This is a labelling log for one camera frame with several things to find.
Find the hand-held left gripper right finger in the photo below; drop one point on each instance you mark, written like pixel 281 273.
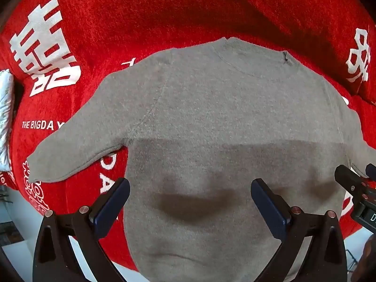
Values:
pixel 268 208

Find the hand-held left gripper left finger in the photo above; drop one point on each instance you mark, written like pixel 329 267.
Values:
pixel 113 204

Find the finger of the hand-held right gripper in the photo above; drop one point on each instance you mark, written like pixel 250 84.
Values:
pixel 372 171
pixel 349 179

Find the grey knit sweater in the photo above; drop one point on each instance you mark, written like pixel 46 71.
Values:
pixel 211 108

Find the person's right forearm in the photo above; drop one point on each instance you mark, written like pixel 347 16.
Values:
pixel 367 261

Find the white quilted cloth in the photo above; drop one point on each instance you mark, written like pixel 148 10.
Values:
pixel 6 117

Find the red printed blanket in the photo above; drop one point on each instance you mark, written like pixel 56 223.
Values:
pixel 147 14

